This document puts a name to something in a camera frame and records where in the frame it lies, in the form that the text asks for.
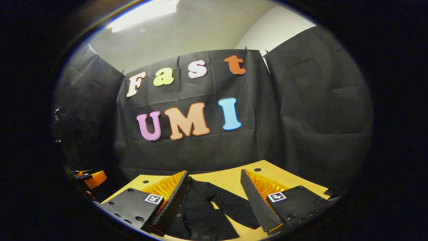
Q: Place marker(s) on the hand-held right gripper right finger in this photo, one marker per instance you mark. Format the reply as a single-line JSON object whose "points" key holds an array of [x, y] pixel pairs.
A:
{"points": [[255, 201]]}

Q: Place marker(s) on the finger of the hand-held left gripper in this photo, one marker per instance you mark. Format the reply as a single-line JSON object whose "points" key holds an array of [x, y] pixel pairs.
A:
{"points": [[95, 179]]}

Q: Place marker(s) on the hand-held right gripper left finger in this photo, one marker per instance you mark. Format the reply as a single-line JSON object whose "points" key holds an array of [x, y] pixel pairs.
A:
{"points": [[174, 197]]}

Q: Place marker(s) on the black garment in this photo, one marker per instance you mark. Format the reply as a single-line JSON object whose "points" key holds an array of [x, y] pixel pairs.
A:
{"points": [[200, 211]]}

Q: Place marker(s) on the black backdrop cloth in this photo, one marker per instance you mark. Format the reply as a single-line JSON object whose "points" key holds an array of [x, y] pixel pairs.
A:
{"points": [[200, 150]]}

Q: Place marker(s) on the ceiling light panel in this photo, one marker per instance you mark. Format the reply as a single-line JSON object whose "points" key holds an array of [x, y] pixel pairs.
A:
{"points": [[143, 13]]}

